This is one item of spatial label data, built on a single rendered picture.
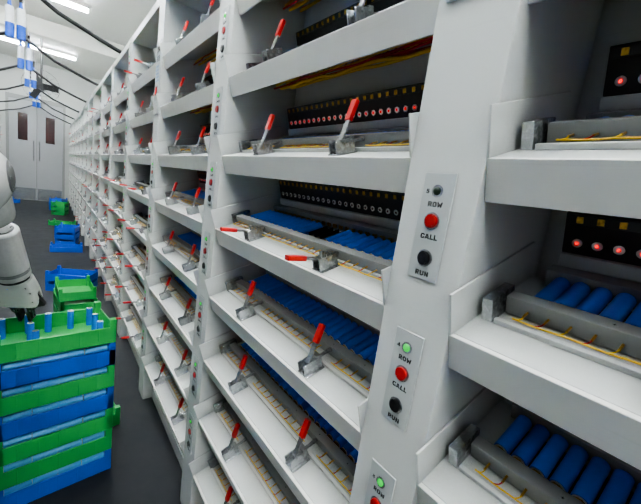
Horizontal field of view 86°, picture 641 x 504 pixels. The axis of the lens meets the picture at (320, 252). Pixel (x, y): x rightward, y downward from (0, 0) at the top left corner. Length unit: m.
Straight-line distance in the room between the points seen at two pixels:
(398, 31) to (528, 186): 0.27
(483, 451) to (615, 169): 0.34
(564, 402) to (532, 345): 0.06
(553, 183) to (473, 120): 0.10
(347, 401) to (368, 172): 0.35
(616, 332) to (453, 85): 0.29
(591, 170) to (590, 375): 0.18
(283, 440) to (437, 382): 0.44
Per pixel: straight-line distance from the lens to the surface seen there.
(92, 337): 1.33
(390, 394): 0.48
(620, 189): 0.36
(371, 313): 0.49
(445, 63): 0.46
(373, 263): 0.54
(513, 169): 0.39
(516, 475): 0.51
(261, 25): 1.06
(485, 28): 0.45
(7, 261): 1.25
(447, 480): 0.51
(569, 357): 0.41
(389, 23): 0.55
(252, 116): 1.00
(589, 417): 0.38
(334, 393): 0.60
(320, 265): 0.57
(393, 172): 0.47
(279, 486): 0.95
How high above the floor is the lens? 1.06
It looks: 10 degrees down
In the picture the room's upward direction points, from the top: 8 degrees clockwise
